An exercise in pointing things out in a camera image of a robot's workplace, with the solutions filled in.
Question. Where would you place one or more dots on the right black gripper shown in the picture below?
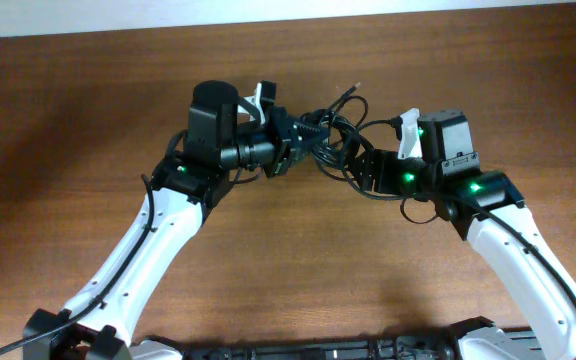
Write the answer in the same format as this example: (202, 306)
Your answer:
(381, 163)

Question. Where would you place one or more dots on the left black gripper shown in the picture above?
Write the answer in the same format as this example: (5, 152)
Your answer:
(285, 134)

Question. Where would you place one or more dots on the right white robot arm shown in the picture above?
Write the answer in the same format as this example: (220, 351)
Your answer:
(436, 161)

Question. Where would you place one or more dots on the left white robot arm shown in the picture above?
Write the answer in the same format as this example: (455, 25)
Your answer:
(226, 132)

